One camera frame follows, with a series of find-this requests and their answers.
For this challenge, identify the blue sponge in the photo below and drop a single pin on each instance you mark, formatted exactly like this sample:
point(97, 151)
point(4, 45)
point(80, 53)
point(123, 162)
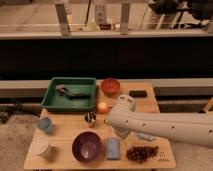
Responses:
point(113, 148)

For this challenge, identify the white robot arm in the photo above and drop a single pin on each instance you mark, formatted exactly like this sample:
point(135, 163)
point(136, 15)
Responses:
point(183, 127)

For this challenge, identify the small metal cup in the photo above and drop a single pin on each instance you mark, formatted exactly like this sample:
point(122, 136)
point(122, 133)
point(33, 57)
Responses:
point(90, 119)

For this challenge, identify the blue ceramic cup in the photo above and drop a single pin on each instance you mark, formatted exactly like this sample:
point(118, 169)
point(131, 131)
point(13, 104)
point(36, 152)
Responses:
point(45, 125)

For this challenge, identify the red-orange bowl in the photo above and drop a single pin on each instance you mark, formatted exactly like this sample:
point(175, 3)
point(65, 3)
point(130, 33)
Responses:
point(110, 86)

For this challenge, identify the yellow-red apple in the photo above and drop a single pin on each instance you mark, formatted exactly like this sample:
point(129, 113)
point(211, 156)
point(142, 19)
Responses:
point(102, 107)

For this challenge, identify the black rectangular block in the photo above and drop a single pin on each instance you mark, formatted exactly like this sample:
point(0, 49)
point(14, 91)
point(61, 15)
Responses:
point(138, 93)

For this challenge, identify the green plastic tray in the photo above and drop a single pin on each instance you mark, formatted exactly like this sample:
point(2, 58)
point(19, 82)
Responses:
point(55, 103)

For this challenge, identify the dark tool in tray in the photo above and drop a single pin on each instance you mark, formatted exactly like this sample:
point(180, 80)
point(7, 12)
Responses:
point(62, 90)

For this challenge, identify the crumpled blue cloth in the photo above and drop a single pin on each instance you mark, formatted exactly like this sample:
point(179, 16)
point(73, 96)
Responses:
point(145, 137)

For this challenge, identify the purple bowl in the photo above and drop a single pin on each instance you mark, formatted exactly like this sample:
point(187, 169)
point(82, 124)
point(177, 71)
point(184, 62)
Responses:
point(86, 147)

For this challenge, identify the bunch of dark grapes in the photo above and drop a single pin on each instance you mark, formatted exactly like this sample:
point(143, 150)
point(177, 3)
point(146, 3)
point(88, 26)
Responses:
point(141, 154)

